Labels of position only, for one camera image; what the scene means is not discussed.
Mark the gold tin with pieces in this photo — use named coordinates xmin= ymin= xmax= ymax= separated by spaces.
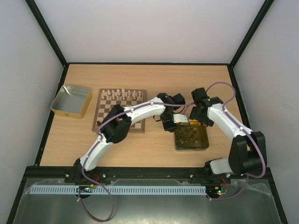
xmin=174 ymin=120 xmax=209 ymax=151

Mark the wooden chess board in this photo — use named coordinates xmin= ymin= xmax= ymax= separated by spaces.
xmin=92 ymin=88 xmax=147 ymax=132

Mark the gold tin lid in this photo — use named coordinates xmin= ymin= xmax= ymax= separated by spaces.
xmin=50 ymin=85 xmax=92 ymax=119

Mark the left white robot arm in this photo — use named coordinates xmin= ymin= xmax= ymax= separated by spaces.
xmin=73 ymin=93 xmax=188 ymax=171

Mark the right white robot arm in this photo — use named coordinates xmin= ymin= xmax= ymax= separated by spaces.
xmin=190 ymin=88 xmax=267 ymax=183

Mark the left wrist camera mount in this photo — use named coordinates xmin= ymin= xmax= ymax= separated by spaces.
xmin=173 ymin=114 xmax=189 ymax=125

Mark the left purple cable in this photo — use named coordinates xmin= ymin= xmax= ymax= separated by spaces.
xmin=79 ymin=100 xmax=196 ymax=221

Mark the grey slotted cable duct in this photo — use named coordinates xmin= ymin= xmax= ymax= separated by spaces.
xmin=29 ymin=185 xmax=206 ymax=196

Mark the black frame right post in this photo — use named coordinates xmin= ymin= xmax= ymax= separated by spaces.
xmin=229 ymin=0 xmax=274 ymax=68

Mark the black frame post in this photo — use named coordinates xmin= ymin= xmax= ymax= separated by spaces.
xmin=229 ymin=0 xmax=274 ymax=68
xmin=25 ymin=0 xmax=67 ymax=67

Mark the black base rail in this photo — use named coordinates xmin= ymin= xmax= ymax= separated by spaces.
xmin=24 ymin=165 xmax=271 ymax=185

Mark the black frame left post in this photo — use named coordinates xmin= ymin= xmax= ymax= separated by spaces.
xmin=25 ymin=0 xmax=67 ymax=67

